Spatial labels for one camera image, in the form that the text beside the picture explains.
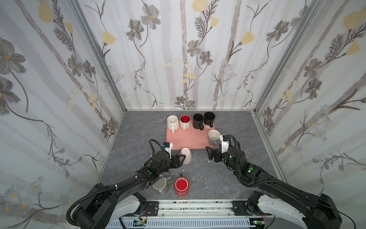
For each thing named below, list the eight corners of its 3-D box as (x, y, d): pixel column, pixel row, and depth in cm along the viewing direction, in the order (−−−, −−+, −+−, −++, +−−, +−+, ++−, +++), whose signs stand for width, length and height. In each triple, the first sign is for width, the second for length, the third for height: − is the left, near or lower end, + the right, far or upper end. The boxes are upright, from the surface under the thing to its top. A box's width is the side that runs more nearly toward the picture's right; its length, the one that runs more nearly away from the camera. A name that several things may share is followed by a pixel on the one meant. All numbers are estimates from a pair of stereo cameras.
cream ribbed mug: (167, 133, 106) (166, 127, 100) (168, 121, 113) (167, 115, 108) (178, 133, 106) (178, 127, 100) (179, 121, 113) (178, 115, 108)
